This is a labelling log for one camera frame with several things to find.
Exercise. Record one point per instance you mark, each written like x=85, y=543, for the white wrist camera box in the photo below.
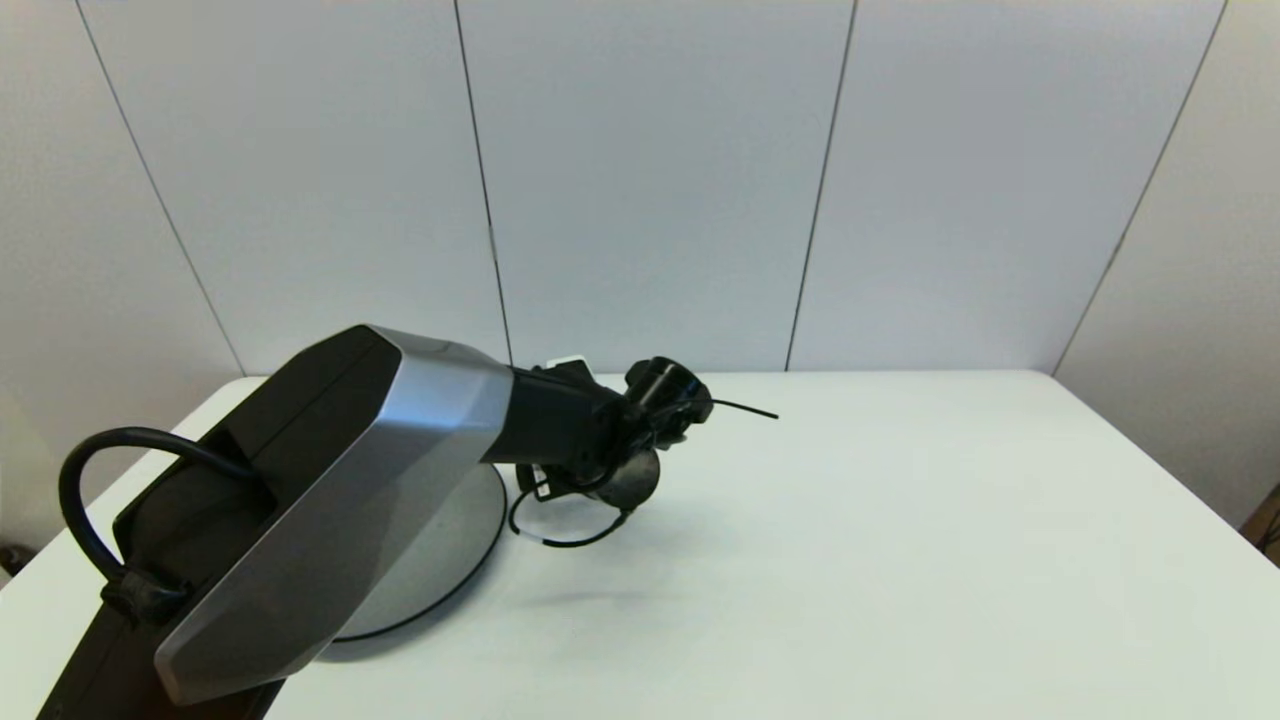
x=570, y=361

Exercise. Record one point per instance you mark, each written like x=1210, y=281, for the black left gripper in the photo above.
x=580, y=420

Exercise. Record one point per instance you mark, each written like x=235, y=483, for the gray round plate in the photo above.
x=440, y=570

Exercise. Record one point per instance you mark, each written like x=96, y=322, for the dark floor object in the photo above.
x=10, y=557

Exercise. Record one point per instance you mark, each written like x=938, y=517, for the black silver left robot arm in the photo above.
x=350, y=480

